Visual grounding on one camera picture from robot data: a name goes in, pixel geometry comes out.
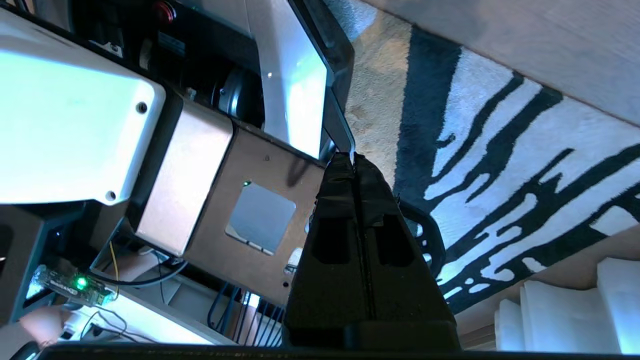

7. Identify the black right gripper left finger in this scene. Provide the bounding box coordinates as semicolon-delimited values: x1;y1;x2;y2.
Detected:
281;152;372;350

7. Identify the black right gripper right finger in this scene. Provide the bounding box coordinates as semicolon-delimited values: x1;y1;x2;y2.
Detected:
354;153;462;350

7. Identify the white fluted front drawer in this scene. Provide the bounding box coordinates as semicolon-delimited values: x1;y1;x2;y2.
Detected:
494;256;640;357

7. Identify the black white zebra rug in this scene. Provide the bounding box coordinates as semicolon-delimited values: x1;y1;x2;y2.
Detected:
345;0;640;316

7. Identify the clear USB dongle green light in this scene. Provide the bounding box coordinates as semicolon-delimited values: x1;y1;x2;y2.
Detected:
31;264;117;307

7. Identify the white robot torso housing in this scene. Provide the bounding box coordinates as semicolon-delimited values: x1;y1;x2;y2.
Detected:
0;7;167;207

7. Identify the red emergency stop button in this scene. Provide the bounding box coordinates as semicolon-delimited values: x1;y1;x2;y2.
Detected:
152;0;177;25

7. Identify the blue robot wiring cable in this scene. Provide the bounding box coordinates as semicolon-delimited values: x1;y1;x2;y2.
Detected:
206;282;286;347

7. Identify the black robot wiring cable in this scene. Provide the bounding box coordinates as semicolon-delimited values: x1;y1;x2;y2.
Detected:
87;260;190;289

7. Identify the thin yellow wire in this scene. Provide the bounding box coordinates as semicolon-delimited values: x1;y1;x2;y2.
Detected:
107;241;121;288

